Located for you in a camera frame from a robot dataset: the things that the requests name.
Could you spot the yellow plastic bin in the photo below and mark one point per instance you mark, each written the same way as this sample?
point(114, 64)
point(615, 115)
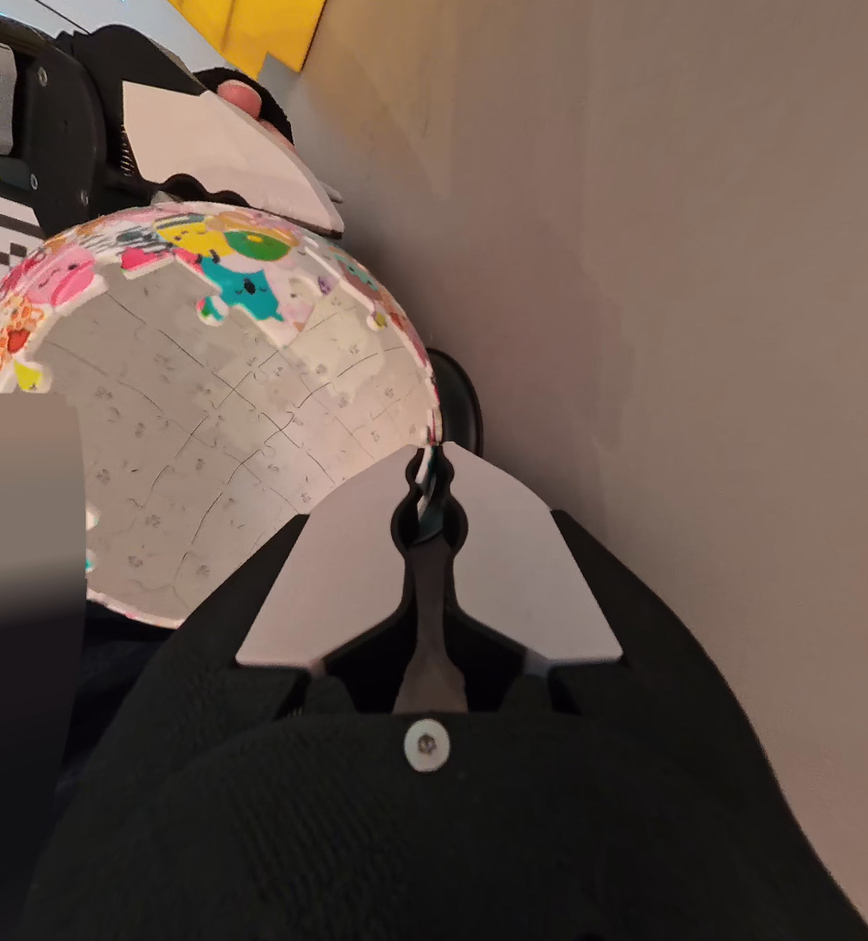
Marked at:
point(257, 29)

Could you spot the person's left hand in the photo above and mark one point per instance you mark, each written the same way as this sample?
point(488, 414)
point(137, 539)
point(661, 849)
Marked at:
point(241, 98)

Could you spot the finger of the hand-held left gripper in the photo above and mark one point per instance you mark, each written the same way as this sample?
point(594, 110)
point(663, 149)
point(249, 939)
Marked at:
point(220, 147)

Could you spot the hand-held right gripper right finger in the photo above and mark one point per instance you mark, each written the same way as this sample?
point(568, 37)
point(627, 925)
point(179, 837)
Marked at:
point(529, 588)

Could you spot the colourful cartoon puzzle ball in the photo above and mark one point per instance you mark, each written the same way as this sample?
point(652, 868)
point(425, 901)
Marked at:
point(220, 412)

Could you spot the black round ball stand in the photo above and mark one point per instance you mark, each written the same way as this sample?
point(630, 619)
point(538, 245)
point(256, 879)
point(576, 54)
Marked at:
point(459, 404)

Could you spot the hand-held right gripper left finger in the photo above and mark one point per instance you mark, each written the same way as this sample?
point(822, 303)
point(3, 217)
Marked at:
point(331, 588)

